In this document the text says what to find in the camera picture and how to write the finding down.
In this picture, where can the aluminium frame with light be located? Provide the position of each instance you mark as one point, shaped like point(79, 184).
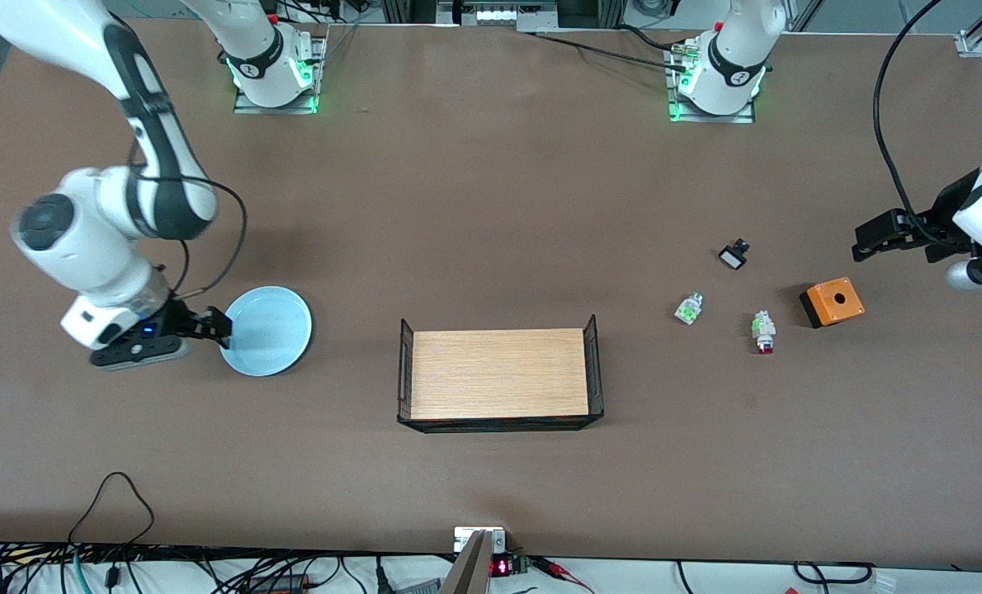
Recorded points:
point(491, 15)

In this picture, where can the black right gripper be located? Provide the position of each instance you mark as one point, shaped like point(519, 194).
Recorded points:
point(175, 317)

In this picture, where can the black white push button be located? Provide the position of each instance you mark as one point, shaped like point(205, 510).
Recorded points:
point(733, 258)

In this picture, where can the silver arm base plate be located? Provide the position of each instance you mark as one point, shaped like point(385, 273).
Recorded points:
point(714, 119)
point(276, 110)

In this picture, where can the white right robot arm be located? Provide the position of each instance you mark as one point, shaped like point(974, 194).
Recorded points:
point(87, 247)

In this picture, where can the orange button box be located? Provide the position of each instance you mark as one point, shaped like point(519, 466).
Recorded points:
point(838, 304)

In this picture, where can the silver camera bracket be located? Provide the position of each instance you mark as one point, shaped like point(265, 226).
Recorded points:
point(462, 540)

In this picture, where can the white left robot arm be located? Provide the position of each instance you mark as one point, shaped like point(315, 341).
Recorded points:
point(738, 49)

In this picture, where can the red push button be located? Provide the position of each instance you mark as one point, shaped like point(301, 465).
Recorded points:
point(763, 328)

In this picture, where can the green push button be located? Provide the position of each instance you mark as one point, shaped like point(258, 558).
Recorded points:
point(689, 310)

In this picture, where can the light blue plate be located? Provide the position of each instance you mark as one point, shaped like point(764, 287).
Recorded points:
point(272, 330)

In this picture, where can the black adapter box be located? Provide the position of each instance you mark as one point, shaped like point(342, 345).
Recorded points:
point(280, 583)

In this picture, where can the grey mount bar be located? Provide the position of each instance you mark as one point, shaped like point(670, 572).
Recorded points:
point(468, 573)

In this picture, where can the red digit display module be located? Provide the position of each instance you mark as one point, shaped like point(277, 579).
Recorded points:
point(501, 568)

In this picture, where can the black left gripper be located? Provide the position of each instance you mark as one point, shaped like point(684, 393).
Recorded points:
point(941, 223)

